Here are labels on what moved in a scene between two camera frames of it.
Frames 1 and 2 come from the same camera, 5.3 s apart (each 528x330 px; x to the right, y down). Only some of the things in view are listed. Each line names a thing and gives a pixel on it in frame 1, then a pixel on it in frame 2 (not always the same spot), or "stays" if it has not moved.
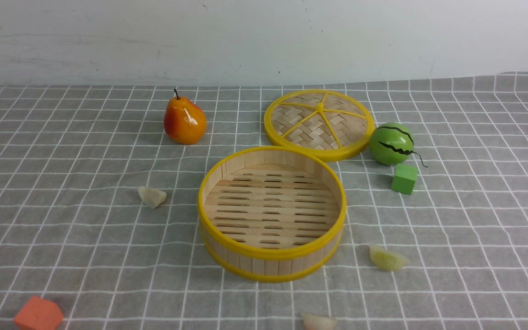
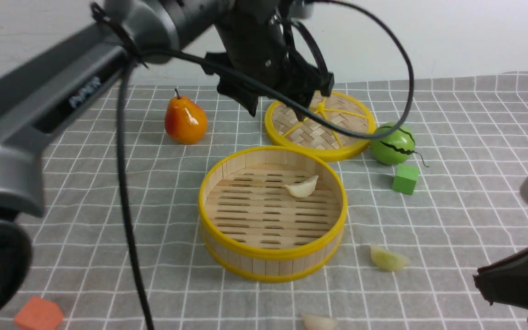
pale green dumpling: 387,260 stays
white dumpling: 151,197 to 302,189
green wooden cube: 404,177 stays
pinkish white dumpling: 312,321 stays
